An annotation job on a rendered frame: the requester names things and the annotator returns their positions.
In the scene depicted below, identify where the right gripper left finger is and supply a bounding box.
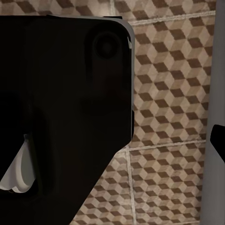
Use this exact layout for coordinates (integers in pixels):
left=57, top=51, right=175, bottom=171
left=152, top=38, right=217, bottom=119
left=0, top=125, right=24, bottom=181

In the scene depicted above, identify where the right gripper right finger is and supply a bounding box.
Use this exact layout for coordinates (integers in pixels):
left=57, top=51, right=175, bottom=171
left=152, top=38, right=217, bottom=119
left=210, top=124, right=225, bottom=162

